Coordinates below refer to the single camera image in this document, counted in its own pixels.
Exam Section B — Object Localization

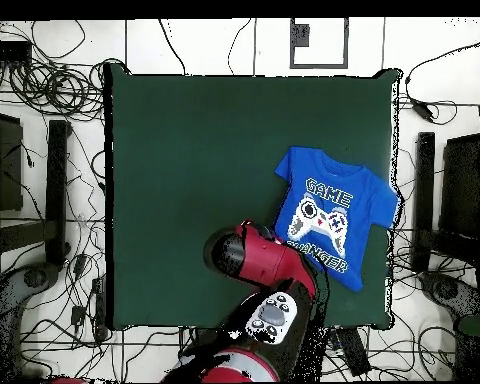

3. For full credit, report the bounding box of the blue shirt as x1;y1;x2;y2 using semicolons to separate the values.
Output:
273;145;401;293

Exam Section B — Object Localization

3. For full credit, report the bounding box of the dark green table cloth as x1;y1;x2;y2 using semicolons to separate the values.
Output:
103;63;403;332

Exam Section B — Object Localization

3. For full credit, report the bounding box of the long black power strip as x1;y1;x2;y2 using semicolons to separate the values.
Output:
335;327;372;378

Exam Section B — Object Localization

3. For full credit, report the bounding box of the small grey square plate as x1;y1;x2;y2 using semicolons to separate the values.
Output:
293;23;311;48

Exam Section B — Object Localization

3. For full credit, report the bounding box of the black office chair base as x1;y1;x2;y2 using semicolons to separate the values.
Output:
0;263;61;321
418;270;480;319

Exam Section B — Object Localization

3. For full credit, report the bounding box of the dark box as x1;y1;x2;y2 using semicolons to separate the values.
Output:
438;133;480;241
0;111;24;213

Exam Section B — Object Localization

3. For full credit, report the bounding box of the grey square frame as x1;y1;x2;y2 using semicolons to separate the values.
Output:
289;17;350;70

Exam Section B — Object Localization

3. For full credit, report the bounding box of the black cable coil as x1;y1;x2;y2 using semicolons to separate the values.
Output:
9;59;105;121

